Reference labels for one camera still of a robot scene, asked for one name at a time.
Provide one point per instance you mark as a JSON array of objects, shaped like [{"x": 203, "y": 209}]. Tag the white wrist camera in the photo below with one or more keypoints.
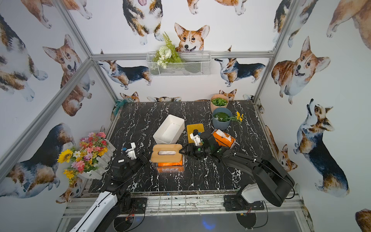
[
  {"x": 130, "y": 153},
  {"x": 195, "y": 137}
]

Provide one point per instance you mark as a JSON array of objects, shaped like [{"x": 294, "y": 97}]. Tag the blue-grey plant pot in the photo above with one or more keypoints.
[{"x": 221, "y": 118}]

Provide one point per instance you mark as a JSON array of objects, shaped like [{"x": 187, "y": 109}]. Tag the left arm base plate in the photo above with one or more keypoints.
[{"x": 134, "y": 206}]

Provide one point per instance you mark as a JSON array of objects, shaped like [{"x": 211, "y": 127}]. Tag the white rectangular tissue box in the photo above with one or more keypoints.
[{"x": 170, "y": 130}]

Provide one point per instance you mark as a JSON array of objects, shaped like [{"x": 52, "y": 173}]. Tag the clear plastic tissue box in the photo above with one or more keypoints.
[{"x": 174, "y": 169}]

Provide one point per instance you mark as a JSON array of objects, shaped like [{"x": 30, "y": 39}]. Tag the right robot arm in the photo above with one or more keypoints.
[{"x": 272, "y": 181}]

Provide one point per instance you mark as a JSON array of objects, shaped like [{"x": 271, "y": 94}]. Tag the pink plant pot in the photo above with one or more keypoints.
[{"x": 218, "y": 101}]

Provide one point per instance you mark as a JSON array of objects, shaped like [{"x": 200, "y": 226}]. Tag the light wooden slotted lid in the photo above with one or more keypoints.
[{"x": 166, "y": 153}]

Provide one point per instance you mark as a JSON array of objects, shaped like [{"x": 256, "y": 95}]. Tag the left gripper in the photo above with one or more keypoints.
[{"x": 140, "y": 158}]

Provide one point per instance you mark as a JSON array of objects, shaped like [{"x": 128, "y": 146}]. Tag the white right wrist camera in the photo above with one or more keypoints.
[{"x": 195, "y": 137}]

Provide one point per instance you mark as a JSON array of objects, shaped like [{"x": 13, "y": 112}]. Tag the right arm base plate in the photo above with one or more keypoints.
[{"x": 238, "y": 203}]

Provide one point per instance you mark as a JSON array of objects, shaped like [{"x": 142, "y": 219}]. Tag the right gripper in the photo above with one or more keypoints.
[{"x": 195, "y": 149}]

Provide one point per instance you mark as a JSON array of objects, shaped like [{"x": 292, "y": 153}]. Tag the white wire wall basket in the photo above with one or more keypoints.
[{"x": 194, "y": 64}]

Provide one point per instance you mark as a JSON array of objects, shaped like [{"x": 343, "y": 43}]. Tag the yellow wooden slotted lid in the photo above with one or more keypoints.
[{"x": 191, "y": 128}]

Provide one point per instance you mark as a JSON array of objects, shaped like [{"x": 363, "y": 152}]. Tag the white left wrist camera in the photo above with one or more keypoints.
[{"x": 130, "y": 153}]

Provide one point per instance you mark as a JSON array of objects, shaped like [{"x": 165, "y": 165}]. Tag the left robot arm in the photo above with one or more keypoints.
[{"x": 116, "y": 200}]

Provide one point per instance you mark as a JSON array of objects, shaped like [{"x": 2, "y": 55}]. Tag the white flowers with fern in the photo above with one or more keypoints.
[{"x": 167, "y": 54}]

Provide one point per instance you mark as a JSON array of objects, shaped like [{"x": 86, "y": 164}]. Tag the orange tissue pack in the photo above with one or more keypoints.
[
  {"x": 171, "y": 164},
  {"x": 224, "y": 139}
]

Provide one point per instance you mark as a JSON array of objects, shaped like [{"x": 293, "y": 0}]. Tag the green cloth at corner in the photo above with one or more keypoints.
[{"x": 119, "y": 104}]

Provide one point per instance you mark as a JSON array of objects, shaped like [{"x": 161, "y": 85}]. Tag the colourful flower bouquet planter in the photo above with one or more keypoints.
[{"x": 90, "y": 160}]

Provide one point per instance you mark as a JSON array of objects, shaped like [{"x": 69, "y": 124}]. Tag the yellow artificial flower sprig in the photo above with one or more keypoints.
[{"x": 237, "y": 117}]

